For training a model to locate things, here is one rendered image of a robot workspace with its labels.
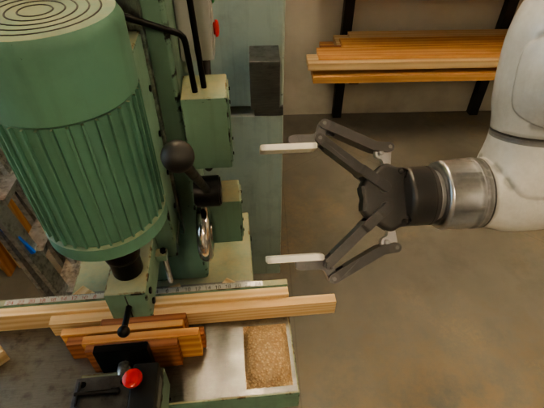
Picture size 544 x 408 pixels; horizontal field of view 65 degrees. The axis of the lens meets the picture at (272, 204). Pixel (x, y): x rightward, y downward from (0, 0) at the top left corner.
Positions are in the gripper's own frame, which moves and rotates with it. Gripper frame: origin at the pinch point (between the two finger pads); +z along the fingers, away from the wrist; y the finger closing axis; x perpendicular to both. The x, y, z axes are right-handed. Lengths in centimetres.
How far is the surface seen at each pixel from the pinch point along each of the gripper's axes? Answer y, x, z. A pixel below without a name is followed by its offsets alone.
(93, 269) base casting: -11, -60, 42
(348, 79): 76, -183, -60
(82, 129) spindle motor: 8.9, 5.8, 20.4
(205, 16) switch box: 33.3, -19.0, 8.2
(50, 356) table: -25, -32, 41
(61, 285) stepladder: -21, -119, 75
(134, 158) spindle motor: 6.7, -1.0, 16.6
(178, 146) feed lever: 5.8, 9.6, 9.7
